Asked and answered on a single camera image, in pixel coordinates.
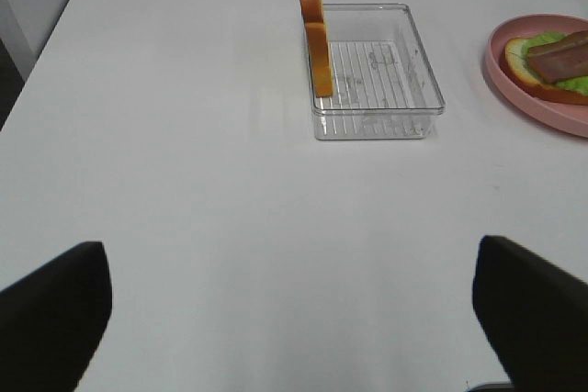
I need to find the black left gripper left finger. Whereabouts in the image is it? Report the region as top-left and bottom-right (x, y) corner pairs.
(1, 241), (112, 391)

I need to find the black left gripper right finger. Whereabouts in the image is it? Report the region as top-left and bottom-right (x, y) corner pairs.
(472, 236), (587, 391)

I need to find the green lettuce leaf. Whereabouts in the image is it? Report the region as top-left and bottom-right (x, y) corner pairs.
(524, 30), (587, 95)

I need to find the bacon strip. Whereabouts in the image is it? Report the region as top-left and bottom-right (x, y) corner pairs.
(526, 30), (587, 84)

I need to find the pink round plate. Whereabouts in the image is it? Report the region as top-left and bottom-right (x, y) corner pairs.
(484, 14), (587, 138)

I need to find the bread slice on plate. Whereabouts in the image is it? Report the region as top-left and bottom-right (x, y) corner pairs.
(501, 31), (587, 106)

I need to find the clear left plastic tray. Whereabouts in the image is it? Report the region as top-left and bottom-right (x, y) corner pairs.
(311, 3), (445, 140)

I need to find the upright bread slice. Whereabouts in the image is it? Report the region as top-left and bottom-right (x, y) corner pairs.
(300, 0), (333, 97)

